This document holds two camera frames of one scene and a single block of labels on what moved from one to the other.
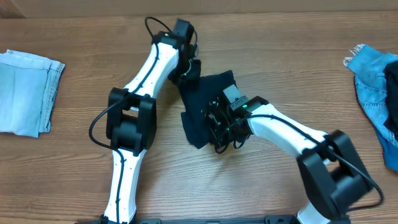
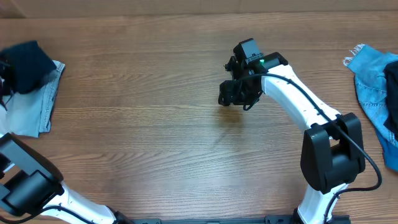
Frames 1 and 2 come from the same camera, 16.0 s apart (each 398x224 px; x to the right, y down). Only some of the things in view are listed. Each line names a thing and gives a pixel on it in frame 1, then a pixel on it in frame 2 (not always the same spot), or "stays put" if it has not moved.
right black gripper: x=216 y=116 → x=230 y=93
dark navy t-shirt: x=198 y=94 → x=23 y=66
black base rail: x=269 y=219 stays put
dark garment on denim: x=391 y=72 stays put
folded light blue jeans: x=28 y=86 stays put
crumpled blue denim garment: x=368 y=65 stays put
